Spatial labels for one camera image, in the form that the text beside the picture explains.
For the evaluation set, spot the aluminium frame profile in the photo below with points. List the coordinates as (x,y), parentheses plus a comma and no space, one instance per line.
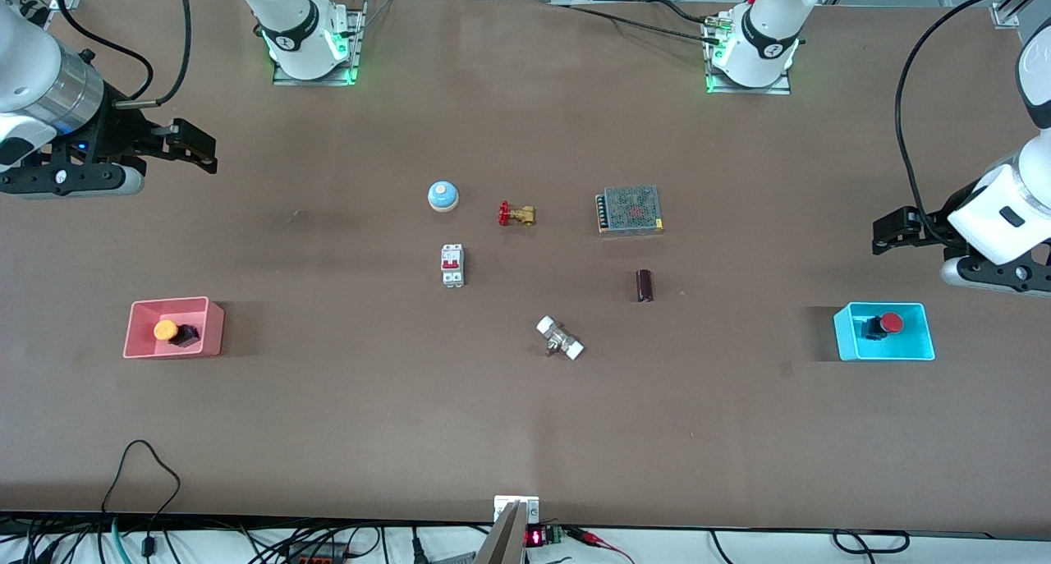
(1018,2)

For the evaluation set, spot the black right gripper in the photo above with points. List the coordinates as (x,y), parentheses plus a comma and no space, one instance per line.
(120,133)

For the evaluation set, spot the blue round bell button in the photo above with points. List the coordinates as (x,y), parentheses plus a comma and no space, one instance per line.
(442,195)

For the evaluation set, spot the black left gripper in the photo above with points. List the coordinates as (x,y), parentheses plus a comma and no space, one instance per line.
(926,229)

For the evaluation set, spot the red digit display module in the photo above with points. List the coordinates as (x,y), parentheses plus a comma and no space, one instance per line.
(538,536)

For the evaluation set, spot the red push button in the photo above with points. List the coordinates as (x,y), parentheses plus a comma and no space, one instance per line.
(887,325)

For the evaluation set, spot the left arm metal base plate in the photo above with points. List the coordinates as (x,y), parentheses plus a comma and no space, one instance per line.
(780,88)

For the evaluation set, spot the metal mesh power supply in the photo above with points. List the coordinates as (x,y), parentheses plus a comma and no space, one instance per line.
(631,210)

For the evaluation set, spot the cyan plastic bin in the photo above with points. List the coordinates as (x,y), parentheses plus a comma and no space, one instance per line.
(920,346)

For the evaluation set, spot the grey metal camera bar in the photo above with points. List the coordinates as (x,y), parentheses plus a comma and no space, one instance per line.
(502,539)

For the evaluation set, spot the yellow push button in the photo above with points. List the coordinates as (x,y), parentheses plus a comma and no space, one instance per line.
(167,331)

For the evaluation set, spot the pink plastic bin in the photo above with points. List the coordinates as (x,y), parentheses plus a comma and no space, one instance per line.
(139,342)

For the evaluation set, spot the white circuit breaker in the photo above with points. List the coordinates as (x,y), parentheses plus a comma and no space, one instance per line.
(452,265)

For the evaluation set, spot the dark brown cylinder capacitor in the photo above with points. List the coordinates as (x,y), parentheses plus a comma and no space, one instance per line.
(645,286)

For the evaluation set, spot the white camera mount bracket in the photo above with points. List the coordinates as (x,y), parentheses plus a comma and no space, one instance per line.
(530,508)

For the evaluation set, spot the red clip lead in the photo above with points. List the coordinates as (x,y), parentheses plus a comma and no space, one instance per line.
(603,541)

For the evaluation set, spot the silver valve white caps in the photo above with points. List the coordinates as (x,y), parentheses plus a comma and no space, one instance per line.
(560,339)

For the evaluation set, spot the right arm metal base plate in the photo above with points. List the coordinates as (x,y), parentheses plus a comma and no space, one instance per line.
(357,30)

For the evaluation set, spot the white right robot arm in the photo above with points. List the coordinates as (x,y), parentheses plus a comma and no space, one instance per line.
(25,55)

